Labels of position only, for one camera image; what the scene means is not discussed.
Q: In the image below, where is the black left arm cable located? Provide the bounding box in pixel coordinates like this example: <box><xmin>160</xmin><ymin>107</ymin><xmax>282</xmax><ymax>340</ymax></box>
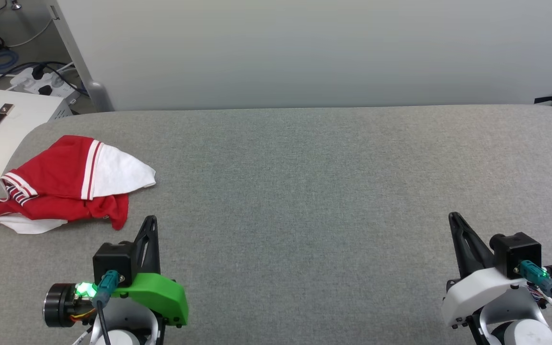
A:
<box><xmin>91</xmin><ymin>270</ymin><xmax>121</xmax><ymax>345</ymax></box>

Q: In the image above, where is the red and white basketball jersey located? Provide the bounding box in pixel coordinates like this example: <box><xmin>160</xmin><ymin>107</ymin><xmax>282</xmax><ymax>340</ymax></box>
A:
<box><xmin>0</xmin><ymin>135</ymin><xmax>157</xmax><ymax>235</ymax></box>

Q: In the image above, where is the white power strip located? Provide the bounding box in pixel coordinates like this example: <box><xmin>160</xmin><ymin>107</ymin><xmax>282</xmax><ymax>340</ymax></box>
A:
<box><xmin>10</xmin><ymin>66</ymin><xmax>81</xmax><ymax>104</ymax></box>

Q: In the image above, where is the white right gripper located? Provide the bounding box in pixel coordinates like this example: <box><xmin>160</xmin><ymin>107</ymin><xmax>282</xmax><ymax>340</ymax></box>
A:
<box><xmin>441</xmin><ymin>212</ymin><xmax>552</xmax><ymax>329</ymax></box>

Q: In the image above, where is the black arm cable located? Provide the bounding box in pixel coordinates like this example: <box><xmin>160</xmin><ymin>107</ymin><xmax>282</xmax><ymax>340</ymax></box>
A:
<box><xmin>517</xmin><ymin>260</ymin><xmax>552</xmax><ymax>331</ymax></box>
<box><xmin>91</xmin><ymin>270</ymin><xmax>121</xmax><ymax>345</ymax></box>

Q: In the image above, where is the black power cable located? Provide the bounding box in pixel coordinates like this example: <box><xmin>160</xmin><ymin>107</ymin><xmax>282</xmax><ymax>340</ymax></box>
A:
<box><xmin>0</xmin><ymin>61</ymin><xmax>87</xmax><ymax>96</ymax></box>

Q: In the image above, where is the white floor cable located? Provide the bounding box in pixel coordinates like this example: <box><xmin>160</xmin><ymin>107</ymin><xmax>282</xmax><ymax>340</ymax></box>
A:
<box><xmin>5</xmin><ymin>17</ymin><xmax>55</xmax><ymax>48</ymax></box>

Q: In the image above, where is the blue coiled cable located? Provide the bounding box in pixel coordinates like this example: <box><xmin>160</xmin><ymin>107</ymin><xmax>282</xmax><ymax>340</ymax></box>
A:
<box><xmin>0</xmin><ymin>47</ymin><xmax>20</xmax><ymax>73</ymax></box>

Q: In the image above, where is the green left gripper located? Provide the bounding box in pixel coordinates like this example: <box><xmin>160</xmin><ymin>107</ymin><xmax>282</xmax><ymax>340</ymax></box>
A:
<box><xmin>43</xmin><ymin>215</ymin><xmax>189</xmax><ymax>329</ymax></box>

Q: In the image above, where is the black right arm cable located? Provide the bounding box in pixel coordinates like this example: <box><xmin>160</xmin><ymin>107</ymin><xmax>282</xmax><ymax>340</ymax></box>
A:
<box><xmin>517</xmin><ymin>260</ymin><xmax>552</xmax><ymax>331</ymax></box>

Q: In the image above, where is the white equipment box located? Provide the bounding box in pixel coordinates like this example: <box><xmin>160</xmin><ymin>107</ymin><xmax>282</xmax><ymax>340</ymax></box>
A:
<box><xmin>0</xmin><ymin>88</ymin><xmax>73</xmax><ymax>219</ymax></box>

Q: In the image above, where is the grey partition foot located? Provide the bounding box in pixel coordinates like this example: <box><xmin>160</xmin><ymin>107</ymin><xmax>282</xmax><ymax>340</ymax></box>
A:
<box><xmin>86</xmin><ymin>80</ymin><xmax>115</xmax><ymax>112</ymax></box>

